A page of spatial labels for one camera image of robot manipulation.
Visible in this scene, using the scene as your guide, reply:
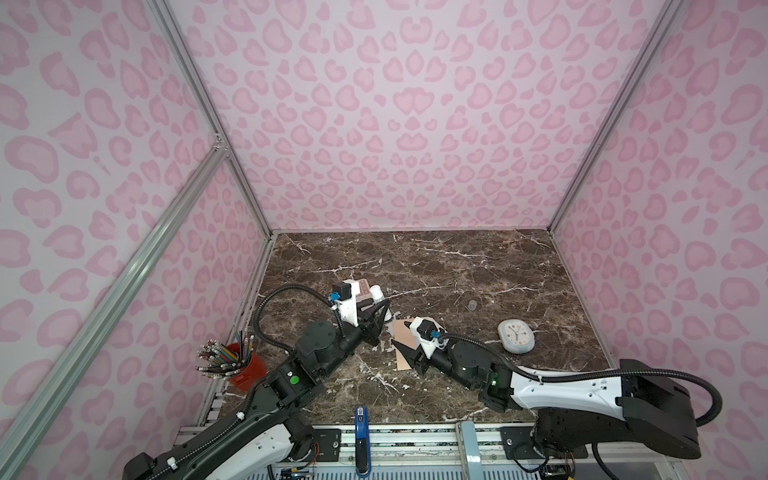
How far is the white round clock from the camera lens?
35.1 inches

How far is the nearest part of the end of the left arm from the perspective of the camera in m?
0.60

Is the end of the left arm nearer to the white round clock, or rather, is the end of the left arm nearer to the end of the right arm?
the end of the right arm

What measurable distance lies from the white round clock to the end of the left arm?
1.44ft

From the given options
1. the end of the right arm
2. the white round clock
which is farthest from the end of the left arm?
the white round clock
